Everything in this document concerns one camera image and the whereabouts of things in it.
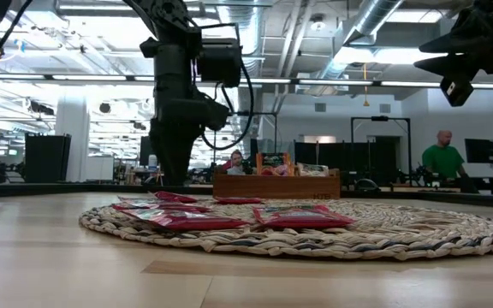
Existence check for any red tea bag packet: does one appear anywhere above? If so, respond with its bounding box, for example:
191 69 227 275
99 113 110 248
214 196 265 205
111 195 212 214
117 207 250 233
154 190 199 204
252 204 356 229

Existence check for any yellow hanging cord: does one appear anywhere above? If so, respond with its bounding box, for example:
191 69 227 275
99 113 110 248
361 62 371 108

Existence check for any beige tea bag packet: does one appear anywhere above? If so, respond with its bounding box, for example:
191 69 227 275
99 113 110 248
295 162 330 178

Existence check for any black frame stand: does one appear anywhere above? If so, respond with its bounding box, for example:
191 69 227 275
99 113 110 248
213 110 279 172
349 115 413 176

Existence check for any black partition screen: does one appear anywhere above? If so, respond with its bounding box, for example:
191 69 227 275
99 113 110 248
293 135 401 181

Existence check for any wooden compartment tray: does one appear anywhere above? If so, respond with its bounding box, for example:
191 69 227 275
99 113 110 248
211 168 342 200

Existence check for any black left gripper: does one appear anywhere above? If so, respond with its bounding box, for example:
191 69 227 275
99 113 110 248
150 93 205 186

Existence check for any black computer monitor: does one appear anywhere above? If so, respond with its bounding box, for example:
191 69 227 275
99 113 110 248
139 135 153 168
464 138 493 164

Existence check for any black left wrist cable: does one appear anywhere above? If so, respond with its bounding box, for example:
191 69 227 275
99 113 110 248
199 21 257 151

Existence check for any long ceiling light strip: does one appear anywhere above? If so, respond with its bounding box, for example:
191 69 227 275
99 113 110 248
0 73 493 90

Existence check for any person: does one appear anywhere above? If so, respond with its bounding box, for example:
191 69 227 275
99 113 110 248
421 129 478 193
225 149 252 175

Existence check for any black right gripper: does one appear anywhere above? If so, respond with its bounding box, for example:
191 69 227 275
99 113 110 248
413 0 493 108

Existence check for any orange tea bag packet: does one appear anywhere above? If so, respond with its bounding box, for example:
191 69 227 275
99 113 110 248
255 151 294 177

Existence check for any round woven placemat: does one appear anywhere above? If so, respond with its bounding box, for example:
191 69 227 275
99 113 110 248
78 195 493 262

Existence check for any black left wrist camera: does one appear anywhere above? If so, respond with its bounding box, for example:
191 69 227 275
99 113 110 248
202 98 231 132

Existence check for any white square column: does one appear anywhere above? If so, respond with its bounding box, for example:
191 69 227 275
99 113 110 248
55 87 92 184

